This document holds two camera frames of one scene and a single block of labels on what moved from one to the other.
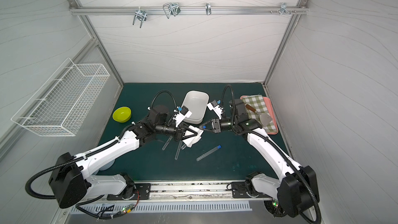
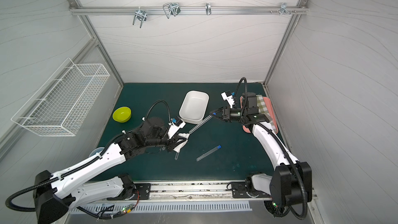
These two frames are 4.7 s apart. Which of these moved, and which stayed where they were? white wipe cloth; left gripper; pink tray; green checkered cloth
Moved: white wipe cloth; left gripper
Stayed: green checkered cloth; pink tray
